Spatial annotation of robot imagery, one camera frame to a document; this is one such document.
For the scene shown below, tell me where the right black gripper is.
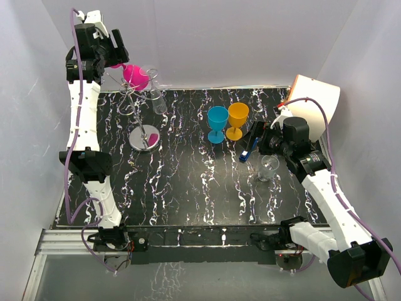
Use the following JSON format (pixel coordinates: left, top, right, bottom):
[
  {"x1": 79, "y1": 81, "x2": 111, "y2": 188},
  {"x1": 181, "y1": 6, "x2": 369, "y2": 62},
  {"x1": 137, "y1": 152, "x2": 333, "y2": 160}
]
[{"x1": 237, "y1": 120, "x2": 293, "y2": 158}]

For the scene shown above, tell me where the yellow wine glass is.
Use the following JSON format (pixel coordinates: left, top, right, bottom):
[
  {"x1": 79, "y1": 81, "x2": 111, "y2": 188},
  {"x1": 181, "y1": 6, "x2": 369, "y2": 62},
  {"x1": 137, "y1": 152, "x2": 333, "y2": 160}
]
[{"x1": 226, "y1": 102, "x2": 249, "y2": 141}]

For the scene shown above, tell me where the pink wine glass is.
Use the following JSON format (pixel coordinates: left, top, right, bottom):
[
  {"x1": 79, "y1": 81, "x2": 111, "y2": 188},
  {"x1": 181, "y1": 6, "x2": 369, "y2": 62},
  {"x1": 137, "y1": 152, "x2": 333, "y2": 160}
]
[{"x1": 112, "y1": 63, "x2": 150, "y2": 91}]

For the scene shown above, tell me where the blue wine glass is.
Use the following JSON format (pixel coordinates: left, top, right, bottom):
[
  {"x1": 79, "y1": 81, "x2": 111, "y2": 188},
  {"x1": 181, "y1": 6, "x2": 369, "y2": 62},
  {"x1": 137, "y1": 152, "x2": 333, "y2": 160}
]
[{"x1": 207, "y1": 106, "x2": 229, "y2": 144}]

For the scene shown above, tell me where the clear wine glass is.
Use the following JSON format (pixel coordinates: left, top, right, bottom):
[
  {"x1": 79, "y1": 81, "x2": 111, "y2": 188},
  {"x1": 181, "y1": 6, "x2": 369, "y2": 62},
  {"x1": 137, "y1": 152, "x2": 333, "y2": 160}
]
[{"x1": 140, "y1": 68, "x2": 167, "y2": 115}]

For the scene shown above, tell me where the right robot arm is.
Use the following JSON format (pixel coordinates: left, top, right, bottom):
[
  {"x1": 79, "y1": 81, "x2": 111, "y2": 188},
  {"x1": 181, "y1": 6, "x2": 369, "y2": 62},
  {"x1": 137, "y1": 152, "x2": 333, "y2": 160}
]
[{"x1": 242, "y1": 117, "x2": 393, "y2": 288}]

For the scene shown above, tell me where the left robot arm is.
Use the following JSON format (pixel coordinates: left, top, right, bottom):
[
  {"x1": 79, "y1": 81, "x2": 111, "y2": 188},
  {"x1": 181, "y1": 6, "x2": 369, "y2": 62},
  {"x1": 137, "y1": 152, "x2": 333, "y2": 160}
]
[{"x1": 59, "y1": 23, "x2": 130, "y2": 250}]

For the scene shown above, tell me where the chrome wine glass rack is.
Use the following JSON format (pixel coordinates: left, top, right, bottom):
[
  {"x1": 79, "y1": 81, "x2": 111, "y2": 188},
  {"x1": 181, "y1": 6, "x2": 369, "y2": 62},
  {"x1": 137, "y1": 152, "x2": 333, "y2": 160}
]
[{"x1": 117, "y1": 68, "x2": 160, "y2": 152}]

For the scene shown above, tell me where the blue stapler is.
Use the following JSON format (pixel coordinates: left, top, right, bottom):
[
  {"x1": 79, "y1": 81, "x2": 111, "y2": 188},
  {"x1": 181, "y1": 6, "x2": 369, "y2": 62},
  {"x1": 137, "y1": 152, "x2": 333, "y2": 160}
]
[{"x1": 239, "y1": 138, "x2": 259, "y2": 162}]

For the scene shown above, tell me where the white cylindrical container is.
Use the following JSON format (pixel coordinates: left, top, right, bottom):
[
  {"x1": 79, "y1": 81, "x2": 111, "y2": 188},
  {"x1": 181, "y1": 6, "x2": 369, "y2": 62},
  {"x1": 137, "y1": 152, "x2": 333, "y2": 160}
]
[{"x1": 288, "y1": 74, "x2": 341, "y2": 140}]

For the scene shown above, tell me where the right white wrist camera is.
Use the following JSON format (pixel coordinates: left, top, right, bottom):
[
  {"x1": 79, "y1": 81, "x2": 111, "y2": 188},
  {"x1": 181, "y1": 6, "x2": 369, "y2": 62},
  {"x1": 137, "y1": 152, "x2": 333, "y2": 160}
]
[{"x1": 270, "y1": 104, "x2": 293, "y2": 130}]

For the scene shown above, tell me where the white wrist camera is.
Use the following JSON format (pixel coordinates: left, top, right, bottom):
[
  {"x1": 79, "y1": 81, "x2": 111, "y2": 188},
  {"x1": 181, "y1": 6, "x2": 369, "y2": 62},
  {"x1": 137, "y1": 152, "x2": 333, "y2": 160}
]
[
  {"x1": 75, "y1": 10, "x2": 110, "y2": 38},
  {"x1": 270, "y1": 104, "x2": 293, "y2": 130}
]

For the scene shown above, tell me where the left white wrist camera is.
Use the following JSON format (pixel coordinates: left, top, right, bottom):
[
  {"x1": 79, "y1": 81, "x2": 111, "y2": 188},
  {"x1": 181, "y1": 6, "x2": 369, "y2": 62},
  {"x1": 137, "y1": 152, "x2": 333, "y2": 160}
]
[{"x1": 75, "y1": 10, "x2": 110, "y2": 38}]

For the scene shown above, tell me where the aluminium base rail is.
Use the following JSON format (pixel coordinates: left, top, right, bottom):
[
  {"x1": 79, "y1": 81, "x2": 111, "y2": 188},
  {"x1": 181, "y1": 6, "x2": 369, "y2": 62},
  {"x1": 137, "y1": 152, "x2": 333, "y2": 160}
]
[{"x1": 23, "y1": 187, "x2": 388, "y2": 301}]

